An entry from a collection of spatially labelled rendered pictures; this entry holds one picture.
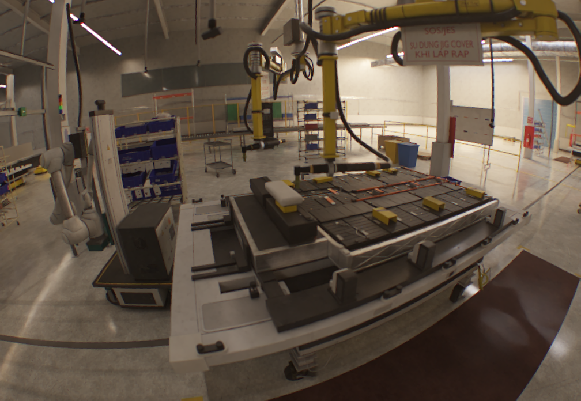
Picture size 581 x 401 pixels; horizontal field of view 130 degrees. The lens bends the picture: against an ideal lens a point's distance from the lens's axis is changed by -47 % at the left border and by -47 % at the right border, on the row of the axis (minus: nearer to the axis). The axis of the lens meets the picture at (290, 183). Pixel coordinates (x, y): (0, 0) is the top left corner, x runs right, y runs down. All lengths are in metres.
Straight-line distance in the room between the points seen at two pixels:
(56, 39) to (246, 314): 4.64
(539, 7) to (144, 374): 2.77
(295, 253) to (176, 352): 0.72
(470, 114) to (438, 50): 8.73
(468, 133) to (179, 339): 9.62
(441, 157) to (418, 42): 5.74
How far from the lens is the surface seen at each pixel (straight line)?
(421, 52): 1.08
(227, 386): 1.89
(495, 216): 2.07
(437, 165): 6.82
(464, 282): 2.49
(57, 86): 4.63
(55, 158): 2.20
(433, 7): 1.05
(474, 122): 9.68
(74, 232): 2.20
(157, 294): 2.37
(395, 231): 1.41
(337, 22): 1.21
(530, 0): 1.03
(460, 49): 1.05
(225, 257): 1.63
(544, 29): 1.00
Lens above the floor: 1.63
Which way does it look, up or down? 16 degrees down
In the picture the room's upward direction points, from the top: 2 degrees counter-clockwise
